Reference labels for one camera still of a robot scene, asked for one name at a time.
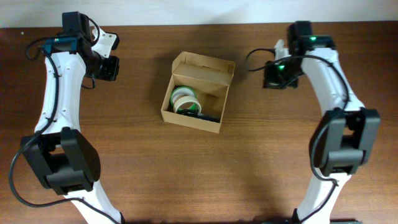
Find brown cardboard box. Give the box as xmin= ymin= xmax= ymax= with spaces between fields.
xmin=161 ymin=52 xmax=235 ymax=133

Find beige masking tape roll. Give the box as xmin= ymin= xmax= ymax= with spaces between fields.
xmin=174 ymin=96 xmax=202 ymax=113

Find black permanent marker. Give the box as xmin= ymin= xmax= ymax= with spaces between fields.
xmin=177 ymin=109 xmax=221 ymax=123

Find green tape roll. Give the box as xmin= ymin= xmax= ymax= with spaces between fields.
xmin=170 ymin=86 xmax=198 ymax=111

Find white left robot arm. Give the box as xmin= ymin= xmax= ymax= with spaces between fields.
xmin=18 ymin=11 xmax=125 ymax=223

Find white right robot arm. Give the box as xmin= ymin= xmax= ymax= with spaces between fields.
xmin=263 ymin=21 xmax=381 ymax=223

